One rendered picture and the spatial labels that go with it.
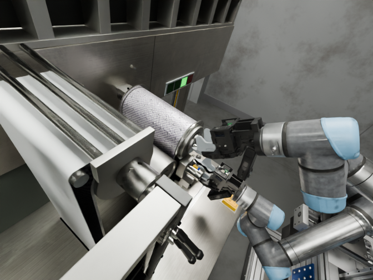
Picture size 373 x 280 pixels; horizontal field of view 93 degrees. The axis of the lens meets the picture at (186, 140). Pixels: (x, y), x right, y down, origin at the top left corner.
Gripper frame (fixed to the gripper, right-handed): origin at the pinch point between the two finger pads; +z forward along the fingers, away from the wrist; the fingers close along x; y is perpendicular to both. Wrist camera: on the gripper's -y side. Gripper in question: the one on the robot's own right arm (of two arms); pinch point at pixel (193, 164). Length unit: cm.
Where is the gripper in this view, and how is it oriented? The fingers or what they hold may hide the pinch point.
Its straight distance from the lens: 72.3
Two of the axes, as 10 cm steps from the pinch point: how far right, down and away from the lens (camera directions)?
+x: -5.7, 4.8, -6.7
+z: -7.9, -5.4, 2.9
